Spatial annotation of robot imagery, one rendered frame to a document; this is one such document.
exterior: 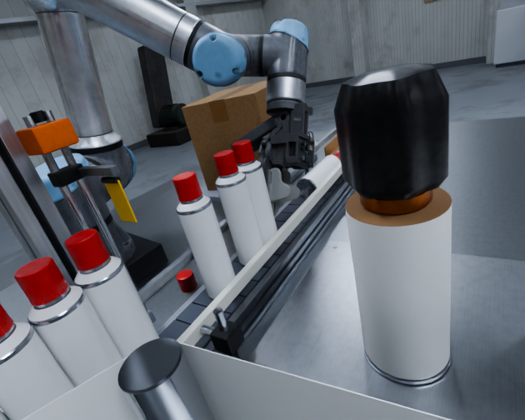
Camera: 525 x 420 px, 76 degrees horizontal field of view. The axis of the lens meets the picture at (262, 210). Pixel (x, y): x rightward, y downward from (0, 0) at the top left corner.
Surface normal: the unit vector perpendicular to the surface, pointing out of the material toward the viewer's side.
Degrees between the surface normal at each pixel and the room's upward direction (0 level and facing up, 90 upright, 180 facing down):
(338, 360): 0
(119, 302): 90
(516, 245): 0
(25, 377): 90
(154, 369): 0
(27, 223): 90
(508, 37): 90
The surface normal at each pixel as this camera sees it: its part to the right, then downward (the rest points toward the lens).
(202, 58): -0.10, 0.46
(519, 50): -0.56, 0.47
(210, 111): -0.34, 0.47
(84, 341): 0.72, 0.14
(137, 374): -0.22, -0.88
